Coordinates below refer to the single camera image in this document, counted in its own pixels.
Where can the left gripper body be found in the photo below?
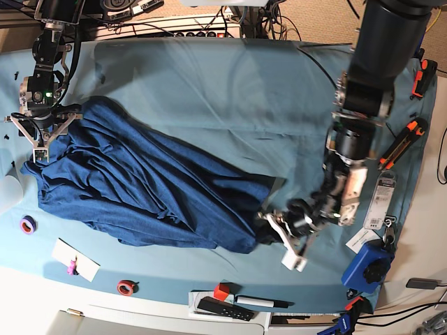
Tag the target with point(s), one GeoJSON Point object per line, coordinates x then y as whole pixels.
{"type": "Point", "coordinates": [301, 218]}

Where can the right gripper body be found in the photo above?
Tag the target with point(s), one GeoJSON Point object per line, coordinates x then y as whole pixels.
{"type": "Point", "coordinates": [36, 123]}

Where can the dark blue t-shirt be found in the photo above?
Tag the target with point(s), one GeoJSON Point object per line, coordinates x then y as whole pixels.
{"type": "Point", "coordinates": [142, 187]}

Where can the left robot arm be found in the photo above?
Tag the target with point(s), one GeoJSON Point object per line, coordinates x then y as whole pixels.
{"type": "Point", "coordinates": [389, 35]}

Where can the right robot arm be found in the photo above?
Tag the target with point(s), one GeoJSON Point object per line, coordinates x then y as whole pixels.
{"type": "Point", "coordinates": [56, 53]}

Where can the white label card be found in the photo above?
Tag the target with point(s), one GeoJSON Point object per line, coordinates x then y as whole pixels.
{"type": "Point", "coordinates": [360, 238]}

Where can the white black marker pen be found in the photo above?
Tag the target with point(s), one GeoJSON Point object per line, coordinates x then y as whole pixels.
{"type": "Point", "coordinates": [268, 303]}

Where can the clear blister retail package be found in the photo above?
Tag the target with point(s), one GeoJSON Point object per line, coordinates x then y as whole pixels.
{"type": "Point", "coordinates": [380, 201]}

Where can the red cube block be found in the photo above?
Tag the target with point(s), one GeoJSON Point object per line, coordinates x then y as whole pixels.
{"type": "Point", "coordinates": [221, 292]}

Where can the blue box with knob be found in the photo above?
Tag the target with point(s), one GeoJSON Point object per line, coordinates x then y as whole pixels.
{"type": "Point", "coordinates": [369, 267]}

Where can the black remote control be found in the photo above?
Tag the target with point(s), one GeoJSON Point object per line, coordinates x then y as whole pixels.
{"type": "Point", "coordinates": [224, 309]}

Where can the purple tape roll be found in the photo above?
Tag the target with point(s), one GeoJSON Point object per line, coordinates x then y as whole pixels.
{"type": "Point", "coordinates": [28, 225]}

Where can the light blue table cloth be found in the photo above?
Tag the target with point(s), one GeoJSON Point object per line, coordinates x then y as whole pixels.
{"type": "Point", "coordinates": [261, 105]}

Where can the blue black clamp bottom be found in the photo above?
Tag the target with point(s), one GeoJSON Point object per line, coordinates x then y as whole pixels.
{"type": "Point", "coordinates": [347, 321]}

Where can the white paper card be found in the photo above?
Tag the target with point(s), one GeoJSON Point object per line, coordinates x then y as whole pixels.
{"type": "Point", "coordinates": [64, 253]}

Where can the black phone device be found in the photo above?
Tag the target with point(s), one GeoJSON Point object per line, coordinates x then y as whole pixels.
{"type": "Point", "coordinates": [422, 284]}

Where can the orange black utility knife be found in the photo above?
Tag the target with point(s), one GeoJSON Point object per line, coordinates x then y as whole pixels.
{"type": "Point", "coordinates": [411, 133]}

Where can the small pink toy figure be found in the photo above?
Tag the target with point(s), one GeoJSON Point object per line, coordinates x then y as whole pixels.
{"type": "Point", "coordinates": [72, 268]}

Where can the red tape roll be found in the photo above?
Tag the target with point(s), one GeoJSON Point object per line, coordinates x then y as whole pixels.
{"type": "Point", "coordinates": [127, 287]}

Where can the white power strip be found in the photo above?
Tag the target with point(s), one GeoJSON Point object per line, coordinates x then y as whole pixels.
{"type": "Point", "coordinates": [204, 25]}

